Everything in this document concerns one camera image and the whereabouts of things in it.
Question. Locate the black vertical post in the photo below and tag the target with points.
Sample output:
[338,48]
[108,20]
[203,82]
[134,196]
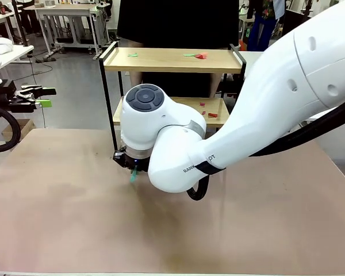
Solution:
[19,23]

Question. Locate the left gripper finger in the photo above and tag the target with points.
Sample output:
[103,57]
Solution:
[34,104]
[37,91]

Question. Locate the black monitor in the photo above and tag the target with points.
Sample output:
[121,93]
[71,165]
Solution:
[293,23]

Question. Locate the white side desk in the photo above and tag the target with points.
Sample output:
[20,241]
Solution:
[14,53]

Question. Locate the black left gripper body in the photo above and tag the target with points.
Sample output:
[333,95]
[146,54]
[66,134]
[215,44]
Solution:
[1,93]

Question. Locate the two-tier wooden black-framed shelf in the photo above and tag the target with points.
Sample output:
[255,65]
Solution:
[172,60]

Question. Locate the cardboard box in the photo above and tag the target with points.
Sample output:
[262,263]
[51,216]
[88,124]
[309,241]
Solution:
[20,128]

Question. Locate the bystander in dark trousers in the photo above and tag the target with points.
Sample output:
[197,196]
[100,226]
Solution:
[30,17]

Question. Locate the teal cleaning cloth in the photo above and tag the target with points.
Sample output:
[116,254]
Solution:
[133,176]

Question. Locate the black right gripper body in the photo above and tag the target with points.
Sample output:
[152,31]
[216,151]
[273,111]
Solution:
[136,164]

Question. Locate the grey workbench table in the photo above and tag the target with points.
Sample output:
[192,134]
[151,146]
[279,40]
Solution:
[69,11]

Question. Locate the bystander in blue trousers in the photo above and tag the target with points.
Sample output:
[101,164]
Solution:
[260,26]

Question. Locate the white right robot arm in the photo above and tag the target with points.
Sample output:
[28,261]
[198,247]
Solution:
[276,95]

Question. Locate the green paper scrap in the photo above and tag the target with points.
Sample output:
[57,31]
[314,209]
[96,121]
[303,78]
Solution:
[132,55]
[189,55]

